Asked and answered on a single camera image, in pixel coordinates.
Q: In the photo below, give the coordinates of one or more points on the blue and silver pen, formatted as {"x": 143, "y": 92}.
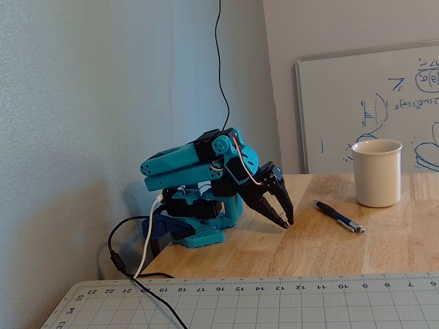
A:
{"x": 334, "y": 214}

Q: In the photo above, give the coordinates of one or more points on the blue table clamp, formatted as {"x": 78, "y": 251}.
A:
{"x": 161, "y": 226}

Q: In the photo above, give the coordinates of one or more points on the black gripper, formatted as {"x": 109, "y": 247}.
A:
{"x": 267, "y": 192}

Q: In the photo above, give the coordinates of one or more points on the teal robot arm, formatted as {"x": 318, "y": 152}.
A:
{"x": 178, "y": 161}

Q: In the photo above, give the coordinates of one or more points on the grey gridded cutting mat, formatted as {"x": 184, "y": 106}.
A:
{"x": 274, "y": 305}

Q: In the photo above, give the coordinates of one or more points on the whiteboard with blue writing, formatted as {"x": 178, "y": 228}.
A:
{"x": 343, "y": 103}

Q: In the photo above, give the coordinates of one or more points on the cream ceramic mug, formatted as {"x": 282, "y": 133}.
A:
{"x": 377, "y": 178}

